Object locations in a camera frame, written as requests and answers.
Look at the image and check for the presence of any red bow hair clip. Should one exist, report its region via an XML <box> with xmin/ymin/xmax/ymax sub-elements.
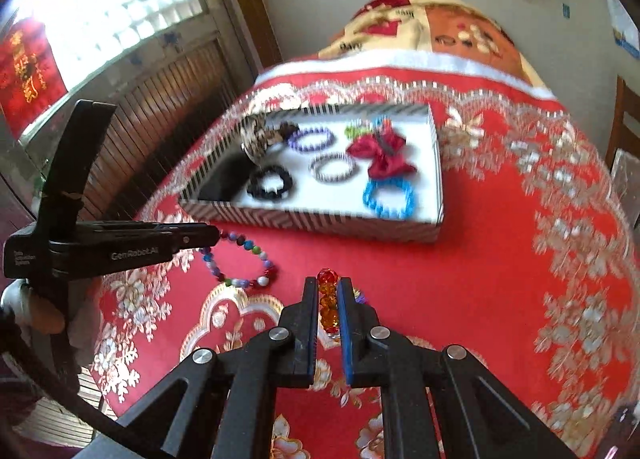
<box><xmin>347</xmin><ymin>131</ymin><xmax>418</xmax><ymax>180</ymax></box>

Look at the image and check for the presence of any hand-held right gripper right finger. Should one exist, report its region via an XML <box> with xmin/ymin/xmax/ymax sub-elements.
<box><xmin>336</xmin><ymin>276</ymin><xmax>576</xmax><ymax>459</ymax></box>

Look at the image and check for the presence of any black bead bracelet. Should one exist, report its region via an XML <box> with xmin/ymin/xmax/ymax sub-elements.
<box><xmin>247</xmin><ymin>165</ymin><xmax>296</xmax><ymax>200</ymax></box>

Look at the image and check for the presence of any red embroidered tablecloth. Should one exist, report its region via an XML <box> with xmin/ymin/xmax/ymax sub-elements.
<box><xmin>92</xmin><ymin>66</ymin><xmax>640</xmax><ymax>459</ymax></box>

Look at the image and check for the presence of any window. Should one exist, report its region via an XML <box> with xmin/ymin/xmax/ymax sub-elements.
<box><xmin>0</xmin><ymin>0</ymin><xmax>211</xmax><ymax>140</ymax></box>

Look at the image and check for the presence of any striped shallow box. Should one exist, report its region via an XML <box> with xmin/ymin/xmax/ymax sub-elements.
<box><xmin>179</xmin><ymin>103</ymin><xmax>445</xmax><ymax>244</ymax></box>

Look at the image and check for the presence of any person's left hand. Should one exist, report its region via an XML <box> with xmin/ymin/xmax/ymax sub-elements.
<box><xmin>0</xmin><ymin>279</ymin><xmax>103</xmax><ymax>355</ymax></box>

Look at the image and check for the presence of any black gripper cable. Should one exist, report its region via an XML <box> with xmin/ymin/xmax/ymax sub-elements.
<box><xmin>0</xmin><ymin>309</ymin><xmax>121</xmax><ymax>432</ymax></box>

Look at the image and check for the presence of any slatted wooden panel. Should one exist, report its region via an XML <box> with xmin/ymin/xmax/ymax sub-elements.
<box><xmin>75</xmin><ymin>36</ymin><xmax>261</xmax><ymax>220</ymax></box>

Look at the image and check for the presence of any multicolour bead bracelet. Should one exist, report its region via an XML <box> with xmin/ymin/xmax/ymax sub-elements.
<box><xmin>199</xmin><ymin>231</ymin><xmax>278</xmax><ymax>290</ymax></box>

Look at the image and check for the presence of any leopard print scrunchie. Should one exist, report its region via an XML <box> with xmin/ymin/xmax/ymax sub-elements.
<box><xmin>240</xmin><ymin>111</ymin><xmax>281</xmax><ymax>164</ymax></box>

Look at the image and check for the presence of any printed blanket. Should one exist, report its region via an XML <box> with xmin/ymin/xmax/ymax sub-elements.
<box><xmin>255</xmin><ymin>0</ymin><xmax>558</xmax><ymax>100</ymax></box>

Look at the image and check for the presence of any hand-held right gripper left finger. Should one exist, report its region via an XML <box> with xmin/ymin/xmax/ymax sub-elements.
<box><xmin>82</xmin><ymin>276</ymin><xmax>321</xmax><ymax>459</ymax></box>

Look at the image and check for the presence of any red paper window decoration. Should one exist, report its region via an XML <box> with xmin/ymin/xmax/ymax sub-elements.
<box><xmin>0</xmin><ymin>21</ymin><xmax>68</xmax><ymax>140</ymax></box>

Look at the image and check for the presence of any purple bead bracelet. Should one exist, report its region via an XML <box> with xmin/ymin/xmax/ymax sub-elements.
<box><xmin>287</xmin><ymin>126</ymin><xmax>336</xmax><ymax>152</ymax></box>

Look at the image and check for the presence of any amber bead bracelet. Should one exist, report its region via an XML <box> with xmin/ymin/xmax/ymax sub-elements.
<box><xmin>318</xmin><ymin>268</ymin><xmax>343</xmax><ymax>336</ymax></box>

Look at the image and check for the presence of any blue bead bracelet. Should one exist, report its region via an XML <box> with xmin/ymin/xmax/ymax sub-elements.
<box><xmin>362</xmin><ymin>178</ymin><xmax>416</xmax><ymax>220</ymax></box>

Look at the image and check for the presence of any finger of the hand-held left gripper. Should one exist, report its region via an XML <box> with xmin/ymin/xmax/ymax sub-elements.
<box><xmin>160</xmin><ymin>221</ymin><xmax>222</xmax><ymax>255</ymax></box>

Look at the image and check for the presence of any wooden chair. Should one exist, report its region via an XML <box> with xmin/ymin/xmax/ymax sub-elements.
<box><xmin>605</xmin><ymin>75</ymin><xmax>640</xmax><ymax>174</ymax></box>

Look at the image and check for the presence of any wall calendar chart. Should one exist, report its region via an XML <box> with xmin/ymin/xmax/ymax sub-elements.
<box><xmin>602</xmin><ymin>0</ymin><xmax>640</xmax><ymax>60</ymax></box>

